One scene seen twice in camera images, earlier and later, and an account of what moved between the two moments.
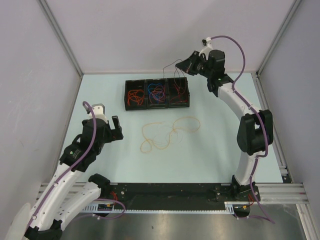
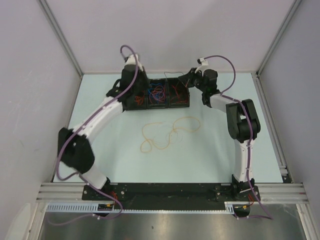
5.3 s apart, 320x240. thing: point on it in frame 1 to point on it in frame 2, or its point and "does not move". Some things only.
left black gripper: (113, 134) to (145, 86)
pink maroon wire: (158, 93) does not move
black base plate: (166, 194) does not move
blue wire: (157, 100) does not move
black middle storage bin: (156, 93) does not move
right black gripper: (188, 65) to (187, 79)
